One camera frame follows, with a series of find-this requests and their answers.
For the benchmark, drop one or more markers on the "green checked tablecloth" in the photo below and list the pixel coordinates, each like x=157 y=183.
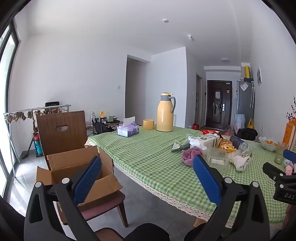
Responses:
x=150 y=157

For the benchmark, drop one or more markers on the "brown slatted chair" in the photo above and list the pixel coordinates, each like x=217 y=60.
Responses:
x=50 y=141

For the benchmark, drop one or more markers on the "blue red canister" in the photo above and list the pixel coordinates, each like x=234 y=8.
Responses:
x=38 y=146

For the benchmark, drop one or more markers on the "dried branch decoration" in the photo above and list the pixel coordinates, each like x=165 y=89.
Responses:
x=291 y=111

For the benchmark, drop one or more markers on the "yellow round container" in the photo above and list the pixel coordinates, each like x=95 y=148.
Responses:
x=148 y=124

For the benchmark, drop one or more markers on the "person's left leg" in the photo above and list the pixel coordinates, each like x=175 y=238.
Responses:
x=148 y=233

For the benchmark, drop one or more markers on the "white milk carton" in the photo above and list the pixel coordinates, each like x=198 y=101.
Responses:
x=207 y=140

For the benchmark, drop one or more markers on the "black bag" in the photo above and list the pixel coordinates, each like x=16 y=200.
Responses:
x=247 y=134

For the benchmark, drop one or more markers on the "dark entrance door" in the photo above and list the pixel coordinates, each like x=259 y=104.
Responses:
x=211 y=104

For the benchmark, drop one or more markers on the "pink cloth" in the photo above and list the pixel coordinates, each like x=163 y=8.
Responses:
x=189 y=156

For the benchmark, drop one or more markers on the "brown side door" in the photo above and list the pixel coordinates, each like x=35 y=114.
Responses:
x=198 y=99

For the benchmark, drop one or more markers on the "white plastic bottle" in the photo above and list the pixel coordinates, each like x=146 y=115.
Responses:
x=92 y=117

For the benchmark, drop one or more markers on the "red paper bag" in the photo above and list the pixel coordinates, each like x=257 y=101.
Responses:
x=196 y=127

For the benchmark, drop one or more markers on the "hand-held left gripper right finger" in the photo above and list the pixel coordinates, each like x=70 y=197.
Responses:
x=205 y=180

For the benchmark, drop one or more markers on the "bowl of oranges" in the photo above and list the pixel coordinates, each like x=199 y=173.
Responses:
x=268 y=144

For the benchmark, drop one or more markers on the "light blue cloth bag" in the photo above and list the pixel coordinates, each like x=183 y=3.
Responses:
x=239 y=122

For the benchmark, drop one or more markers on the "white crumpled plastic bag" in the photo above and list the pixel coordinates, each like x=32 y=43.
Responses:
x=193 y=141

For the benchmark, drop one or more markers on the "white hanging cane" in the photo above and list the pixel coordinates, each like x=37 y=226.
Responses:
x=252 y=95

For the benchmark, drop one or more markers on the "person's leg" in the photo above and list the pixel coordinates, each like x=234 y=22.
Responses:
x=196 y=234
x=148 y=233

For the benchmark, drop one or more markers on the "brown chair seat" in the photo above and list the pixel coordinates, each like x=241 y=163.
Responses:
x=108 y=235

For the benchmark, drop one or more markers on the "yellow snack bag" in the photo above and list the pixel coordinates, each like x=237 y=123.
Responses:
x=225 y=144

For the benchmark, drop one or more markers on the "black box device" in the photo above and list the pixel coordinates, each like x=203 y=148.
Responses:
x=52 y=104

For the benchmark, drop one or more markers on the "purple tissue box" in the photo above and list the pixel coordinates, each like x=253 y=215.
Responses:
x=128 y=131

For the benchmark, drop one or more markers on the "row of dried vegetables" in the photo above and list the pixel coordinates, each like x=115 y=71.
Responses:
x=16 y=117

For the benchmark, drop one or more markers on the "brown cardboard box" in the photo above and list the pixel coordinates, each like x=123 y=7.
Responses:
x=67 y=160

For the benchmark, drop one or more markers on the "red white snack bag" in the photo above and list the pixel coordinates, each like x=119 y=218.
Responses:
x=208 y=132

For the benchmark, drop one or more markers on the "person's right leg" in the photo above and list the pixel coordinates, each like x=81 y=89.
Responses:
x=196 y=234

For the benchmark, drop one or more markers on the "green drinking glass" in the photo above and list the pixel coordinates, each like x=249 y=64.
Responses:
x=279 y=154

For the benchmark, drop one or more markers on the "metal drying rack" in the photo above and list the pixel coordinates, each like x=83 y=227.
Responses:
x=46 y=108

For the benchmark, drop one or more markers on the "clear glass bottle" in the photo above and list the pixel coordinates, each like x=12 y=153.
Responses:
x=245 y=148

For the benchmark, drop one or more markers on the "grey refrigerator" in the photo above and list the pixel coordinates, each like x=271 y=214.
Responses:
x=245 y=104

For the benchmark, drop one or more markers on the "clear plastic container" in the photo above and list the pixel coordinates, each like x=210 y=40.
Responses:
x=217 y=156

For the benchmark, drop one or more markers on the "white crumpled tissue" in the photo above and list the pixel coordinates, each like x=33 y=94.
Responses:
x=239 y=162

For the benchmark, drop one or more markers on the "dark blue carton box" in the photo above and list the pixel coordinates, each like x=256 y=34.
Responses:
x=237 y=141

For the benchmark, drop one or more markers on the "white wall panel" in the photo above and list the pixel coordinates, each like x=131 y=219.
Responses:
x=259 y=76

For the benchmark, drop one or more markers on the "orange paper box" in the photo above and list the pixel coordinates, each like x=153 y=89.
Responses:
x=289 y=136

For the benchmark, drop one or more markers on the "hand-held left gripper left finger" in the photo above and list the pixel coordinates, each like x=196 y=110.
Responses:
x=89 y=178

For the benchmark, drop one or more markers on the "black broom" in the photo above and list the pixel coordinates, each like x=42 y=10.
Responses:
x=29 y=148

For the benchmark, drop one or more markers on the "green white wrapper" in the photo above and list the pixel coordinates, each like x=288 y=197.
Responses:
x=179 y=146

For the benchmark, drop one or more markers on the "yellow flat box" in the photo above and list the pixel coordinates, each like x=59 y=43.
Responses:
x=247 y=71

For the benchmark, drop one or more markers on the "pink plush toy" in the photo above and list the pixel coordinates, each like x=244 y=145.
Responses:
x=288 y=169

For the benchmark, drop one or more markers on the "yellow thermos jug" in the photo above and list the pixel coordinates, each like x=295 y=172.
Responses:
x=164 y=115

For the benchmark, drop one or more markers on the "black window frame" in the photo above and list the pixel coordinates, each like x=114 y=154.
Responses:
x=9 y=76

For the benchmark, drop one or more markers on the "small folding table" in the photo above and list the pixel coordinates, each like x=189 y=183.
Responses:
x=115 y=122

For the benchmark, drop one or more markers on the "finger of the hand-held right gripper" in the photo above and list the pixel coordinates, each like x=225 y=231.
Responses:
x=290 y=155
x=274 y=170

